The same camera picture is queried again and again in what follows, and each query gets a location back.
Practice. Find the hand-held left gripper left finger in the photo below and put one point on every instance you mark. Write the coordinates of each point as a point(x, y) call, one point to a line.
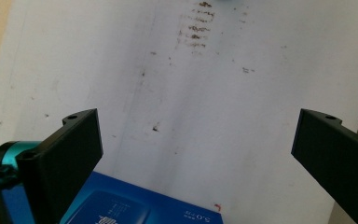
point(65, 158)

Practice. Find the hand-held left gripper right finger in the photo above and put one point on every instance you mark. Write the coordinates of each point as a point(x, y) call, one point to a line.
point(338, 158)

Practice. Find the blue cardboard box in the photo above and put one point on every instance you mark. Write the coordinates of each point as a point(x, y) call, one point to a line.
point(127, 205)

